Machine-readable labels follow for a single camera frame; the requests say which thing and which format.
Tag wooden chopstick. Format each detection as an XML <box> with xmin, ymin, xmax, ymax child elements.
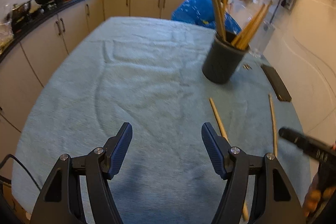
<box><xmin>268</xmin><ymin>93</ymin><xmax>278</xmax><ymax>157</ymax></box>
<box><xmin>209</xmin><ymin>98</ymin><xmax>249</xmax><ymax>222</ymax></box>

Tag beige lower kitchen cabinets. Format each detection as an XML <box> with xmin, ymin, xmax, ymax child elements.
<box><xmin>1</xmin><ymin>0</ymin><xmax>184</xmax><ymax>156</ymax></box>

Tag person's hand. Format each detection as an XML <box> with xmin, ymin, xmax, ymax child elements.
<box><xmin>302</xmin><ymin>173</ymin><xmax>335</xmax><ymax>218</ymax></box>

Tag black flat phone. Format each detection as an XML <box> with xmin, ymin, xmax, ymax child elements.
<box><xmin>261</xmin><ymin>64</ymin><xmax>291</xmax><ymax>102</ymax></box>

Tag dark grey utensil holder cup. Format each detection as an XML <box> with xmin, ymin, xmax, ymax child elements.
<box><xmin>202</xmin><ymin>31</ymin><xmax>249</xmax><ymax>84</ymax></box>

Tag wooden chopsticks right in cup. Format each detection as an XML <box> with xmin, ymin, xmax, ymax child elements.
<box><xmin>231</xmin><ymin>1</ymin><xmax>273</xmax><ymax>51</ymax></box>

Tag wooden chopsticks in cup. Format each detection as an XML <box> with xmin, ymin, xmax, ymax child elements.
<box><xmin>212</xmin><ymin>0</ymin><xmax>227</xmax><ymax>42</ymax></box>
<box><xmin>231</xmin><ymin>1</ymin><xmax>273</xmax><ymax>51</ymax></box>

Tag light blue towel table cover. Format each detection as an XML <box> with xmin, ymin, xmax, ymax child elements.
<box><xmin>11</xmin><ymin>16</ymin><xmax>312</xmax><ymax>224</ymax></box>

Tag clear glass pitcher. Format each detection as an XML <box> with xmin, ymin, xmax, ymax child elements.
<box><xmin>236</xmin><ymin>0</ymin><xmax>276</xmax><ymax>58</ymax></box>

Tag wooden chopsticks left in cup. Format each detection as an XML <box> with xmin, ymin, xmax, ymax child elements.
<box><xmin>212</xmin><ymin>0</ymin><xmax>227</xmax><ymax>42</ymax></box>

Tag blue plastic bag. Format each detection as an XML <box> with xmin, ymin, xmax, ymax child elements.
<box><xmin>171</xmin><ymin>0</ymin><xmax>242</xmax><ymax>34</ymax></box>

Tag black cable at table edge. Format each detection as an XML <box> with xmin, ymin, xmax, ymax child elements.
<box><xmin>0</xmin><ymin>153</ymin><xmax>42</xmax><ymax>192</ymax></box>

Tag black power cable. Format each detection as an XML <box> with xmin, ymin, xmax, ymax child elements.
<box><xmin>269</xmin><ymin>0</ymin><xmax>285</xmax><ymax>25</ymax></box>

